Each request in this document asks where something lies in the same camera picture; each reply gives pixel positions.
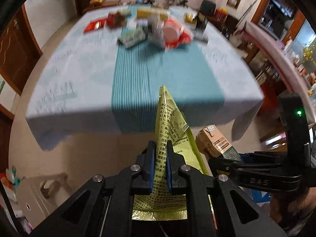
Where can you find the yellow foil packet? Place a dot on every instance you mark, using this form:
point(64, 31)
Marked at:
point(175, 146)

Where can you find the white plastic stool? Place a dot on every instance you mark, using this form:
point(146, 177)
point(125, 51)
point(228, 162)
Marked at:
point(39, 197)

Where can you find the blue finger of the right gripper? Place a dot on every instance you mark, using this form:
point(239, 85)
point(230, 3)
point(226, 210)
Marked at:
point(228, 167)
point(250, 156)

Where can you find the red brown paper box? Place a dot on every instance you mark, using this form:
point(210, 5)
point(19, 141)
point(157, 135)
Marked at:
point(115, 20)

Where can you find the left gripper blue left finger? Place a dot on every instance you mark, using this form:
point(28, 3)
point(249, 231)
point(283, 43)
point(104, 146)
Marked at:
point(143, 183)

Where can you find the grey silver foil pouch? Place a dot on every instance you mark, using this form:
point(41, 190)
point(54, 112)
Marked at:
point(200, 36)

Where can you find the brown cardboard drink carton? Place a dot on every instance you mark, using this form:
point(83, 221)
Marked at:
point(212, 143)

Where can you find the brown wooden door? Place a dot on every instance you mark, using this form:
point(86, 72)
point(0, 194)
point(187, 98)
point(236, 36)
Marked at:
point(19, 51)

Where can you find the patterned teal white tablecloth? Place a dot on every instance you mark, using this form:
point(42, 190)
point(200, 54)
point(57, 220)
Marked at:
point(93, 84)

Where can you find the white blue box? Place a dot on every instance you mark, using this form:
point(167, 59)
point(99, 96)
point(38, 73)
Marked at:
point(155, 30)

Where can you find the yellow snack bag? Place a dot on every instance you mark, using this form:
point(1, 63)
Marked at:
point(190, 18)

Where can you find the operator right hand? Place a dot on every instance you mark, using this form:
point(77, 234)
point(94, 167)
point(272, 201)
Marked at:
point(279, 207)

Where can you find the green black printed packet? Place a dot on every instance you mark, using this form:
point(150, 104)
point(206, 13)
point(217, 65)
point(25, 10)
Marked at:
point(132, 38)

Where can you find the yellow rectangular carton box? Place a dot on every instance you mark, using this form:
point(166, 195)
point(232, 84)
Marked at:
point(146, 12)

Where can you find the red white paper cup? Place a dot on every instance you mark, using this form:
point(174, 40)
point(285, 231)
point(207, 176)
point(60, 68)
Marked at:
point(175, 34)

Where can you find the pink covered side table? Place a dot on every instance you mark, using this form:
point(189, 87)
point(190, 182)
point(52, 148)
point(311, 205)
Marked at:
point(284, 66)

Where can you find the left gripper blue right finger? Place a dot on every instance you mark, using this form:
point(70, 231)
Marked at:
point(175, 176)

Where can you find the red plastic bucket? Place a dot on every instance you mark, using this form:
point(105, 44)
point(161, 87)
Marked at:
point(271, 91)

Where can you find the red snack wrapper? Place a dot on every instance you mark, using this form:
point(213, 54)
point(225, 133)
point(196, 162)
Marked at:
point(95, 25)

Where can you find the black toaster appliance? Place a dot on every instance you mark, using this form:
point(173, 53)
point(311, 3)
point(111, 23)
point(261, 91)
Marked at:
point(207, 8)

